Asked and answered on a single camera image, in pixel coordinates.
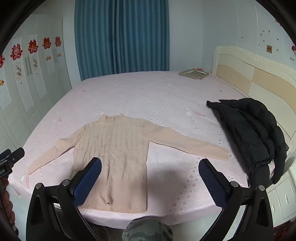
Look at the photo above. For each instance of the beige knit sweater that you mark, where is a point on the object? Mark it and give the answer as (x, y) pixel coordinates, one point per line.
(115, 150)

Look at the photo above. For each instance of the black down jacket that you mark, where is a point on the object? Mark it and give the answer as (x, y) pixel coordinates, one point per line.
(249, 129)

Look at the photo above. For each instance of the white wardrobe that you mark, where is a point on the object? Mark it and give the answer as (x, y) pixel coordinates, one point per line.
(39, 92)

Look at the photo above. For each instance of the red wall sticker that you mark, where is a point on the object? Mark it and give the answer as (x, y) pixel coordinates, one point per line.
(294, 49)

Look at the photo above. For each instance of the wall socket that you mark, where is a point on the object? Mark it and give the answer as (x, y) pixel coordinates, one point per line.
(269, 48)

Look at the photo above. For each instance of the cream bed headboard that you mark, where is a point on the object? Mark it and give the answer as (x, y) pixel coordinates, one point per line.
(254, 78)

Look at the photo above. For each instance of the red paper decoration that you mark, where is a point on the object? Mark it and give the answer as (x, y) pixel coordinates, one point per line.
(16, 52)
(33, 46)
(1, 60)
(46, 42)
(58, 41)

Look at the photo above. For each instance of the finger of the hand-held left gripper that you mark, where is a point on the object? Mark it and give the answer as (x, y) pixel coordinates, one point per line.
(4, 154)
(16, 154)

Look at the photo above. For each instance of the person's camouflage pants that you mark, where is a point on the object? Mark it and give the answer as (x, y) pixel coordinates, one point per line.
(148, 230)

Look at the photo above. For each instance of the pink bed mattress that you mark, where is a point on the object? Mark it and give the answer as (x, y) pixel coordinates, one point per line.
(161, 99)

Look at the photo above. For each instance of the white nightstand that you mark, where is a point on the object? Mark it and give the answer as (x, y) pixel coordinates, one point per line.
(283, 197)

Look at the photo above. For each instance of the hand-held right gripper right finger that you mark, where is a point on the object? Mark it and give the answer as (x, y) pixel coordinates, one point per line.
(211, 180)

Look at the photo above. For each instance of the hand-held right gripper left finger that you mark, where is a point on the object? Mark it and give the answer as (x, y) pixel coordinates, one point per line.
(89, 178)

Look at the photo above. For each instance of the blue curtain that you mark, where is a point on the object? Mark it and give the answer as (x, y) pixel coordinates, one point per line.
(120, 37)

